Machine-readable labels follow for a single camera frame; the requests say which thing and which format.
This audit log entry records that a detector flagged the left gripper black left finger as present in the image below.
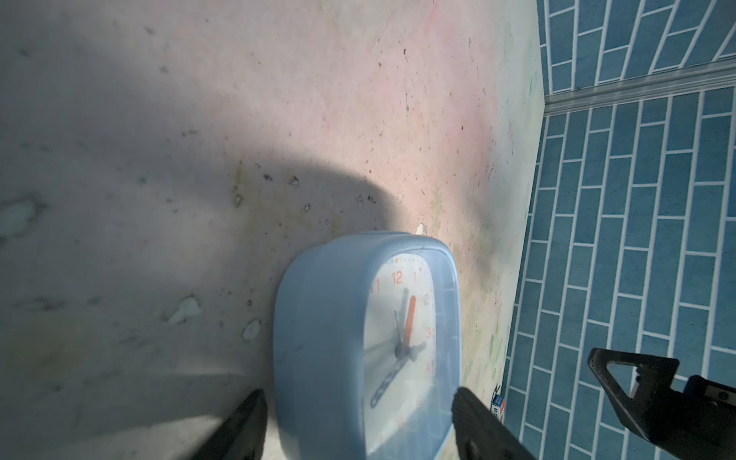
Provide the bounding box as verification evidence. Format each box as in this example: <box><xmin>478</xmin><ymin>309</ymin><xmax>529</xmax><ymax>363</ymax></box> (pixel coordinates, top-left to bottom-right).
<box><xmin>192</xmin><ymin>389</ymin><xmax>268</xmax><ymax>460</ymax></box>

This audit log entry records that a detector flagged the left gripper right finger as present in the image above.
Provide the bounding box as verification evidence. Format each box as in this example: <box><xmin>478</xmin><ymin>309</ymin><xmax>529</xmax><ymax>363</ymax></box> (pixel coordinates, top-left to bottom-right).
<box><xmin>452</xmin><ymin>387</ymin><xmax>535</xmax><ymax>460</ymax></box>

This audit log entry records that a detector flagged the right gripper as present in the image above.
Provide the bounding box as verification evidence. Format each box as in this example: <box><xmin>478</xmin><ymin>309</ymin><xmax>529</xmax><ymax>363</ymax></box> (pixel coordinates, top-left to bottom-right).
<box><xmin>588</xmin><ymin>348</ymin><xmax>735</xmax><ymax>459</ymax></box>

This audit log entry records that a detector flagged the light blue alarm clock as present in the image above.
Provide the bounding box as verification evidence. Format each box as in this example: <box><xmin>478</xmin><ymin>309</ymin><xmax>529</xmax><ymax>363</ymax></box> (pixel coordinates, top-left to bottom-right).
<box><xmin>273</xmin><ymin>232</ymin><xmax>462</xmax><ymax>459</ymax></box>

